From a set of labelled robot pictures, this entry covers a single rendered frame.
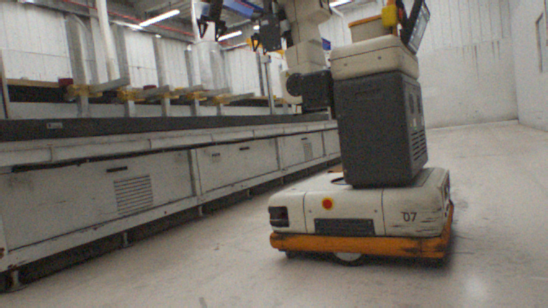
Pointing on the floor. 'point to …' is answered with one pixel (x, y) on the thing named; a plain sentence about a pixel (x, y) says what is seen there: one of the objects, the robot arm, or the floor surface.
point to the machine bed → (134, 183)
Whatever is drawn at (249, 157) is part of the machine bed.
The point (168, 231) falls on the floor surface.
